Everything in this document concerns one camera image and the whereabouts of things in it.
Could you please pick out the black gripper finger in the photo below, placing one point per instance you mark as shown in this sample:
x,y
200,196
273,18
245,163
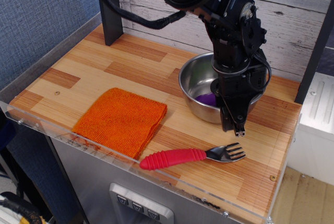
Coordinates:
x,y
239,128
226,120

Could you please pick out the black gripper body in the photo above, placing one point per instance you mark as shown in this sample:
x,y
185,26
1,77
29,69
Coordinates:
x,y
239,89

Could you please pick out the stainless steel pot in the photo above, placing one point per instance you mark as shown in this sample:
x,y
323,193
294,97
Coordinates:
x,y
197,77

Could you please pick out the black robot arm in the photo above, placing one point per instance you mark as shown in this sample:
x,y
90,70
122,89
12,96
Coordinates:
x,y
232,26

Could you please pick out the purple toy eggplant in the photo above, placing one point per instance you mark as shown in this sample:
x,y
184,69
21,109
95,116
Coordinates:
x,y
207,99

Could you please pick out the white side unit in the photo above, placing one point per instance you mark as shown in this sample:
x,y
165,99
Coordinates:
x,y
311,152

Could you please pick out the orange folded cloth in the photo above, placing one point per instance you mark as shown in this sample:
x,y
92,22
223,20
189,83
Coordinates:
x,y
122,121

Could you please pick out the silver button control panel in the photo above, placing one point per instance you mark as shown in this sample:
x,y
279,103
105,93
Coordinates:
x,y
140,204

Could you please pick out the stainless steel cabinet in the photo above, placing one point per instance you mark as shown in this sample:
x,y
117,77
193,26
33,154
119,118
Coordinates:
x,y
92,168

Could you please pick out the red handled metal fork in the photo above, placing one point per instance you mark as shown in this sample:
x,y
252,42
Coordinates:
x,y
164,159

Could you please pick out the clear acrylic guard rail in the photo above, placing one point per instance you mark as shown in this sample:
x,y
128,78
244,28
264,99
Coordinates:
x,y
250,184

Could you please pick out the dark left upright post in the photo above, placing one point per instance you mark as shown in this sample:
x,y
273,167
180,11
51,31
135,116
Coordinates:
x,y
111,22

